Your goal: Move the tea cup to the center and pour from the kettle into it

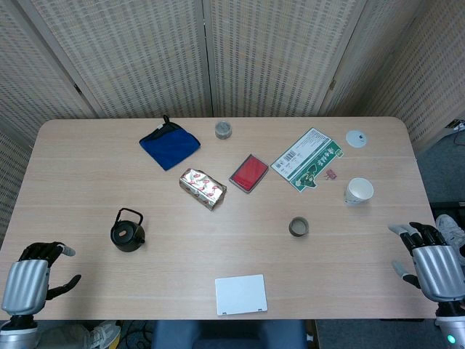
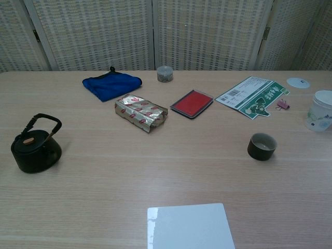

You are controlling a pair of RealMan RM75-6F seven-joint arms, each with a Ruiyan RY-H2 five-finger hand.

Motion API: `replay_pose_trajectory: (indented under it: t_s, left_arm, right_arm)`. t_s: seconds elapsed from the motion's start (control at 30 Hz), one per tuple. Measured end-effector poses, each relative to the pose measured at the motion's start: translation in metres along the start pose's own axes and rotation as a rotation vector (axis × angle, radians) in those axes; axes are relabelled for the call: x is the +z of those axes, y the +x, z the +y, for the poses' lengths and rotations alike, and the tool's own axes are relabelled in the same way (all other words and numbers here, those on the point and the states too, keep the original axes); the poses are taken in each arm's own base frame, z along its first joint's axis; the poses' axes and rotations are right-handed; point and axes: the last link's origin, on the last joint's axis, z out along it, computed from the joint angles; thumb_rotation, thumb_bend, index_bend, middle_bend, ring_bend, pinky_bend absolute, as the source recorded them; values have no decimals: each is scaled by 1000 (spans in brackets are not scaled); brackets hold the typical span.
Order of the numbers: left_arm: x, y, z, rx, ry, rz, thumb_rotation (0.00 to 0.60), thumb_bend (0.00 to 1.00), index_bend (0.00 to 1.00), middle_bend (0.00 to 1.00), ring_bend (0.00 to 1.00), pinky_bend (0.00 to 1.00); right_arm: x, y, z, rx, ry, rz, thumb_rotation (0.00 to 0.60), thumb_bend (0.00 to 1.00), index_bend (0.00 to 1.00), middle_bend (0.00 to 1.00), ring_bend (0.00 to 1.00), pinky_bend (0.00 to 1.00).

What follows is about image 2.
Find silver patterned foil packet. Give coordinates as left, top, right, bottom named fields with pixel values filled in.
left=114, top=93, right=169, bottom=134

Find green white flat carton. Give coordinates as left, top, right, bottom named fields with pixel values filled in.
left=215, top=76, right=291, bottom=120

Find red ink pad case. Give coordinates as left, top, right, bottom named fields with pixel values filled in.
left=170, top=89, right=214, bottom=120

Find woven folding screen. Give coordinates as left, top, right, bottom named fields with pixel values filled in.
left=0, top=0, right=332, bottom=73

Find white rectangular board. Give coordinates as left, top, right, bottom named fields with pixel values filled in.
left=147, top=203, right=236, bottom=249

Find dark green ceramic cup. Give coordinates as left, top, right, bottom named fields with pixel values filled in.
left=247, top=132, right=278, bottom=161

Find black cast iron teapot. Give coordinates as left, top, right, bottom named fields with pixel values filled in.
left=10, top=113, right=63, bottom=174

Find white round lid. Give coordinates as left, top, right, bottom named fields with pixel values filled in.
left=286, top=77, right=311, bottom=89

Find blue folded cloth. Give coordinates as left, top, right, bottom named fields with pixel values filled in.
left=82, top=66, right=143, bottom=103

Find small clear round jar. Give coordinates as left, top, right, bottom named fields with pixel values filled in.
left=157, top=65, right=174, bottom=83

